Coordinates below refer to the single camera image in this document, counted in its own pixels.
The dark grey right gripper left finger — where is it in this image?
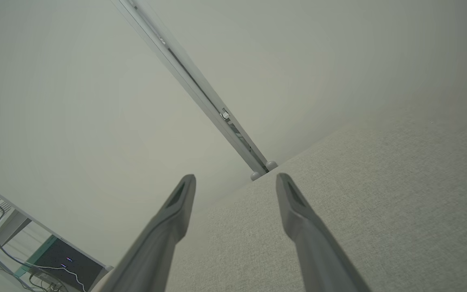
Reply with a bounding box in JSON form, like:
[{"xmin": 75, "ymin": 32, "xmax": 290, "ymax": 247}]
[{"xmin": 102, "ymin": 174, "xmax": 197, "ymax": 292}]

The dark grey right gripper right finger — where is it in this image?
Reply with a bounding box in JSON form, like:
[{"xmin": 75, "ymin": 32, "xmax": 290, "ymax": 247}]
[{"xmin": 276, "ymin": 173, "xmax": 372, "ymax": 292}]

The black computer box with lights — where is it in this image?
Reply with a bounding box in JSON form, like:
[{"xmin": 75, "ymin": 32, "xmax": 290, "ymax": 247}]
[{"xmin": 34, "ymin": 237, "xmax": 105, "ymax": 291}]

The white desk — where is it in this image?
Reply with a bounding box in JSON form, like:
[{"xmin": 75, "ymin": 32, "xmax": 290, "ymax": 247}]
[{"xmin": 0, "ymin": 176, "xmax": 114, "ymax": 292}]

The white desk cable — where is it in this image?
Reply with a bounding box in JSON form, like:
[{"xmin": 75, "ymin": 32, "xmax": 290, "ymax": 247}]
[{"xmin": 0, "ymin": 227, "xmax": 88, "ymax": 292}]

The grey partition joint post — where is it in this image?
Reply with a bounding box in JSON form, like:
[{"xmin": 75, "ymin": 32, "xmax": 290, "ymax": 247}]
[{"xmin": 112, "ymin": 0, "xmax": 278, "ymax": 181}]

